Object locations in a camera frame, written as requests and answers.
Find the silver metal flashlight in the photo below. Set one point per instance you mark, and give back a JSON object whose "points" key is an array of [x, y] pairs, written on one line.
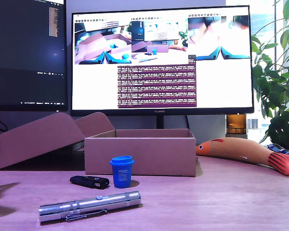
{"points": [[91, 204]]}

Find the Huawei monitor with white screen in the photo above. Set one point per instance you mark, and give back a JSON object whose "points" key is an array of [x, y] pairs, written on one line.
{"points": [[221, 84]]}

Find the open brown cardboard box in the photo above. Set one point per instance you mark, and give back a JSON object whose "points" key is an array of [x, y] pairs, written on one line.
{"points": [[147, 156]]}

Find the orange fish plush toy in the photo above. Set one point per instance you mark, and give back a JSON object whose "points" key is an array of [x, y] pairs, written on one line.
{"points": [[243, 149]]}

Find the green leafy houseplant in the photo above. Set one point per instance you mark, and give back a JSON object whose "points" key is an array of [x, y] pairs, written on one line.
{"points": [[277, 96]]}

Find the small blue lidded cup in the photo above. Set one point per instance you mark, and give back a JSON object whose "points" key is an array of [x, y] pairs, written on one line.
{"points": [[121, 174]]}

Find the dark computer monitor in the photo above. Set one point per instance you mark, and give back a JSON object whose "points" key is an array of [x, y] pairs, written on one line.
{"points": [[26, 60]]}

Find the black USB stick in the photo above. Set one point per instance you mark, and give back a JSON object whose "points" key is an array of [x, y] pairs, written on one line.
{"points": [[86, 181]]}

